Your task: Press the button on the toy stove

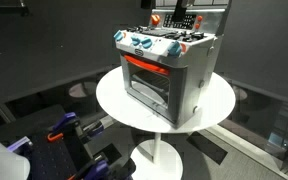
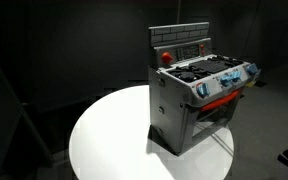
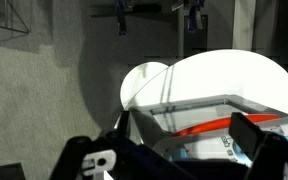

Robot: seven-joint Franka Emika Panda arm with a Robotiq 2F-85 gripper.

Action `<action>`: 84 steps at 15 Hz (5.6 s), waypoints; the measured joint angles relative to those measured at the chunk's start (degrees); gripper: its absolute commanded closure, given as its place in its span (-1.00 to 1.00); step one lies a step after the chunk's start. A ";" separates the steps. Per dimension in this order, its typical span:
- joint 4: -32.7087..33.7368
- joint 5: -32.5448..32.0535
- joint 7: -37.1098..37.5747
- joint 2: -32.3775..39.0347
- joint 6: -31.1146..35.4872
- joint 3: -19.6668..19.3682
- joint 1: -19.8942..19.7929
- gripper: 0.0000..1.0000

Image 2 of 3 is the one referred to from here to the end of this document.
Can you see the white round pedestal table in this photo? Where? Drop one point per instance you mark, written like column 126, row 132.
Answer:
column 117, row 140

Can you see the grey toy stove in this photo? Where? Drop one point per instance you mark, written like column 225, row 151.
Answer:
column 170, row 110

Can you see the black slanted support beam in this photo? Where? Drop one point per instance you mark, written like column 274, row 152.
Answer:
column 30, row 126

